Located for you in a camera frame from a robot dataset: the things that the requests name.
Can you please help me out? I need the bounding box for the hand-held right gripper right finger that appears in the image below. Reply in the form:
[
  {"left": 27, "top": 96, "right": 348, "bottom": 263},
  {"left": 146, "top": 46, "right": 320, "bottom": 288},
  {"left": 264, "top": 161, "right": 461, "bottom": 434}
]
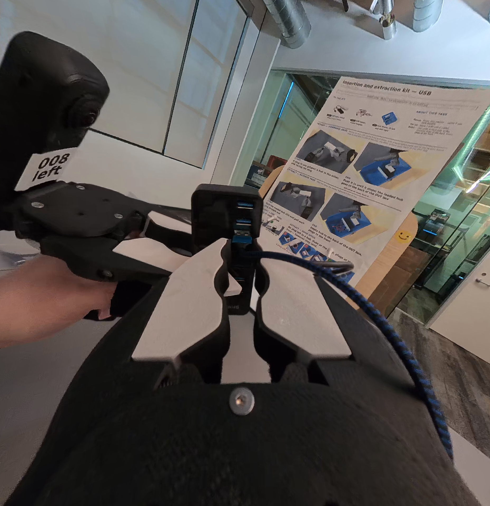
[{"left": 253, "top": 252, "right": 354, "bottom": 382}]

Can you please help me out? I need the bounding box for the round wooden side table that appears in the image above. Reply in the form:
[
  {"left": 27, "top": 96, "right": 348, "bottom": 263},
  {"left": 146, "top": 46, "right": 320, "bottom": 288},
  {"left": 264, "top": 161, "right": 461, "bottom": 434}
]
[{"left": 259, "top": 166, "right": 420, "bottom": 295}]

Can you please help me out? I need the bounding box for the frosted glass wall panel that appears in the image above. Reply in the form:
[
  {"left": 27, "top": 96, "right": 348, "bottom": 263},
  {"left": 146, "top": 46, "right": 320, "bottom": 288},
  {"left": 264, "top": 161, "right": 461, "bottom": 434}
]
[{"left": 163, "top": 0, "right": 249, "bottom": 169}]

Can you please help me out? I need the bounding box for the black USB hub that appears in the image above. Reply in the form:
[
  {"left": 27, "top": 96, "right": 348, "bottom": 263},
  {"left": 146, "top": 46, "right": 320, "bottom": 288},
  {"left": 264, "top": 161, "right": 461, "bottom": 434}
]
[{"left": 191, "top": 184, "right": 264, "bottom": 316}]

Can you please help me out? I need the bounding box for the person's left hand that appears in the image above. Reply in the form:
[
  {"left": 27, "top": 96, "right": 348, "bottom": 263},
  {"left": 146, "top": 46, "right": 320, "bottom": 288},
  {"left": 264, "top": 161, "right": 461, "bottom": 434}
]
[{"left": 0, "top": 255, "right": 118, "bottom": 352}]

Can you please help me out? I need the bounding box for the instruction poster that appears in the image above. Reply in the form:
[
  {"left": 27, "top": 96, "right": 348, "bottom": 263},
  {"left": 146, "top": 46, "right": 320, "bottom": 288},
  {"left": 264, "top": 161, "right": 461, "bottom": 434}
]
[{"left": 261, "top": 76, "right": 490, "bottom": 289}]

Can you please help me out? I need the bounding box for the brown cardboard box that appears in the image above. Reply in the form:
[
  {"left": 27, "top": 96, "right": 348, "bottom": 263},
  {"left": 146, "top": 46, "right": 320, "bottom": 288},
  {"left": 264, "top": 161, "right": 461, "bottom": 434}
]
[{"left": 371, "top": 245, "right": 423, "bottom": 317}]

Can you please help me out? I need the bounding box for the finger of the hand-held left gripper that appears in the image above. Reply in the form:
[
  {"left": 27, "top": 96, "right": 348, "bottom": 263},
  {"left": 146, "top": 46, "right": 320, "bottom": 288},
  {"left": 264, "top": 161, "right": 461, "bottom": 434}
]
[
  {"left": 140, "top": 210, "right": 195, "bottom": 254},
  {"left": 111, "top": 236, "right": 194, "bottom": 285}
]

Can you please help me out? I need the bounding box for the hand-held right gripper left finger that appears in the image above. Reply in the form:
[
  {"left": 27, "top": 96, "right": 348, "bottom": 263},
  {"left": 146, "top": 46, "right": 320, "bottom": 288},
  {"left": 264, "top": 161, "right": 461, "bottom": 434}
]
[{"left": 131, "top": 238, "right": 231, "bottom": 383}]

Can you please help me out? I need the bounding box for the white door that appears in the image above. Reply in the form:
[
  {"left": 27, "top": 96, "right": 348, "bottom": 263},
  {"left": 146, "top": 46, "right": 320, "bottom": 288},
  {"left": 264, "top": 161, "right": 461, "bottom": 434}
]
[{"left": 427, "top": 221, "right": 490, "bottom": 364}]

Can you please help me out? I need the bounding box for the silver ventilation duct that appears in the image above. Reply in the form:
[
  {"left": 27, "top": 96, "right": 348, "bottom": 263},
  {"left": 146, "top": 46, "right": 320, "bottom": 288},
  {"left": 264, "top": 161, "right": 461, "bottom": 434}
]
[
  {"left": 411, "top": 0, "right": 444, "bottom": 32},
  {"left": 263, "top": 0, "right": 312, "bottom": 49}
]

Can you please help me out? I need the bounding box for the blue braided USB cable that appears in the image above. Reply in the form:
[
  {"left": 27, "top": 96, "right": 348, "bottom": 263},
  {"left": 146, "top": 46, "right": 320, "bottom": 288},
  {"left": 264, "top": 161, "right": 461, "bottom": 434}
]
[{"left": 231, "top": 231, "right": 454, "bottom": 460}]

